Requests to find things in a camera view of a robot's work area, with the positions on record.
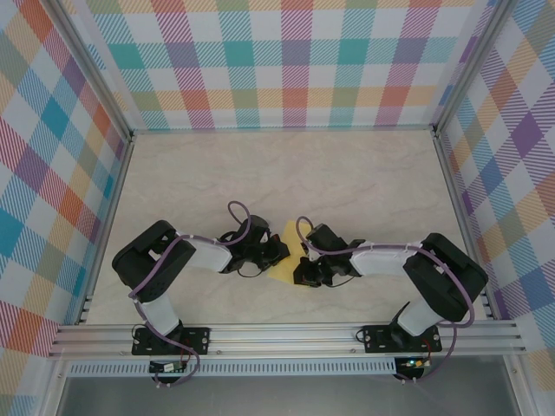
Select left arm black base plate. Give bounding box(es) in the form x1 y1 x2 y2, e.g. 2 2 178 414
131 327 212 357

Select yellow cloth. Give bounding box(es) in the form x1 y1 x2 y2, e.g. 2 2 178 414
267 219 314 286

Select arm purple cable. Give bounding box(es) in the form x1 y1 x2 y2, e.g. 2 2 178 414
296 218 476 385
128 200 261 387

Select aluminium frame post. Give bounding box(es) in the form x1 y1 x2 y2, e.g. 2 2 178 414
432 0 515 135
50 0 134 142

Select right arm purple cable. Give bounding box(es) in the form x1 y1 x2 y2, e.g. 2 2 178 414
296 218 476 385

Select aluminium mounting rail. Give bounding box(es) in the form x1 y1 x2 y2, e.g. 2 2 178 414
47 320 528 359

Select slotted grey cable duct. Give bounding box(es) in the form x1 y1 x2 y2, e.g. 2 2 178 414
68 357 398 377

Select aluminium side frame rail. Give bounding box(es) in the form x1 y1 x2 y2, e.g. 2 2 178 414
75 133 135 326
433 132 499 321

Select grey metal panel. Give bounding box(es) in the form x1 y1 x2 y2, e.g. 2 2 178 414
55 375 521 416

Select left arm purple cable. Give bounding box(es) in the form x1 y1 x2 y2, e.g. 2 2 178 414
128 200 261 387

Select short aluminium frame leg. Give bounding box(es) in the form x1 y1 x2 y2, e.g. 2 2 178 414
41 358 73 416
502 355 533 416

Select aluminium frame bar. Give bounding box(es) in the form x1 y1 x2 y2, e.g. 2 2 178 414
129 124 437 135

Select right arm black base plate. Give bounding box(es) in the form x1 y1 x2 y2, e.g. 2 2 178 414
362 323 443 354

